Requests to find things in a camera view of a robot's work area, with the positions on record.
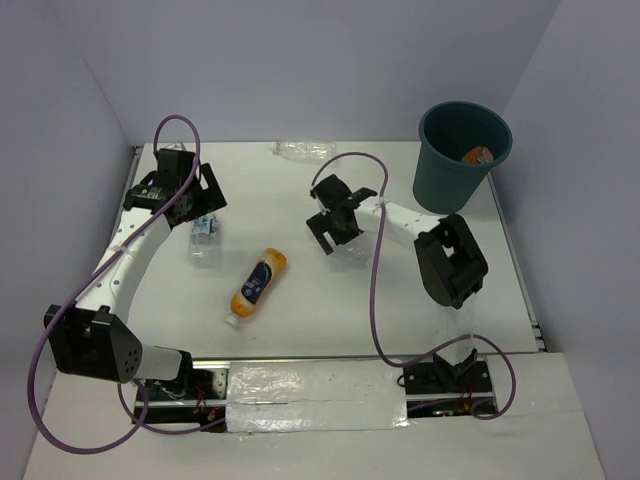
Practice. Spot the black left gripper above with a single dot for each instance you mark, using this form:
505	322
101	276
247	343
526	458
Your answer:
212	199

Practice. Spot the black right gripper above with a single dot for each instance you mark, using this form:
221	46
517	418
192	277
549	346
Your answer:
320	224

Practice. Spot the clear crushed plastic bottle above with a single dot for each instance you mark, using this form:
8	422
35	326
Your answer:
355	254

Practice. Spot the orange label tea bottle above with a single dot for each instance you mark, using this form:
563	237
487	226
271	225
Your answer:
479	155

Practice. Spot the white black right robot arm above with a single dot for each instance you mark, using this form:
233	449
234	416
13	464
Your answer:
450	262

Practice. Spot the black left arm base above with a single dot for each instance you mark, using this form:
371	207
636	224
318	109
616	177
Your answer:
200	401

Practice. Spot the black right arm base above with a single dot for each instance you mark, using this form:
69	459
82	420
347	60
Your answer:
429	379

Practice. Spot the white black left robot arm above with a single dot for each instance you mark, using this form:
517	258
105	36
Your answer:
92	338

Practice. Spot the dark green ribbed bin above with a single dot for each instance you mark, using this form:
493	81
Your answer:
442	183

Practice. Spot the clear bottle at back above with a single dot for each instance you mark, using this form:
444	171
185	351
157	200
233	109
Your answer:
305	152

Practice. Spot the clear bottle blue label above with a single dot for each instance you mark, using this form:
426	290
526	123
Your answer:
204	249

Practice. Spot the orange bottle blue label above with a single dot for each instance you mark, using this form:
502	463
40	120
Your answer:
246	299

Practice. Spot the white foil covered panel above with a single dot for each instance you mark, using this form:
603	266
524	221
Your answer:
341	395

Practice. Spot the aluminium table edge rail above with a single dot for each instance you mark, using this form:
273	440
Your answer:
535	325

